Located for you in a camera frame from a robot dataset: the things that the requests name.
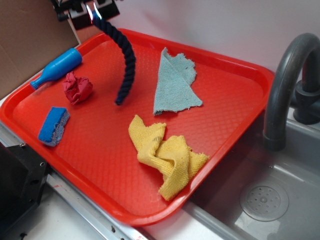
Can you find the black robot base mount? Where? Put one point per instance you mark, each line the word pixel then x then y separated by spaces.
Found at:
pixel 23 173

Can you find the dark grey faucet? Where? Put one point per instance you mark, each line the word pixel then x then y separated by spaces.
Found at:
pixel 296 85

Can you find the teal cloth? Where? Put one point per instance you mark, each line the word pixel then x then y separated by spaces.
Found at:
pixel 173 92

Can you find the blue sponge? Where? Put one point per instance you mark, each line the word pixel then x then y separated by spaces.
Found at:
pixel 53 127

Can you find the red plastic tray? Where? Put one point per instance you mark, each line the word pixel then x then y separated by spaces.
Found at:
pixel 95 144

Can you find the brown cardboard box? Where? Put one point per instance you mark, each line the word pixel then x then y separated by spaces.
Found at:
pixel 30 37

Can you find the blue plastic bottle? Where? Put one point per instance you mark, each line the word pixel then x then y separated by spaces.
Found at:
pixel 58 68

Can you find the grey sink basin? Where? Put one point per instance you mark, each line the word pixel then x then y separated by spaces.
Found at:
pixel 257 194

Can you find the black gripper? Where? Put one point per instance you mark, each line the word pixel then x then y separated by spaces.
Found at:
pixel 82 13

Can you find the yellow cloth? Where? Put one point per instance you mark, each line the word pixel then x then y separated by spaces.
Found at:
pixel 173 158

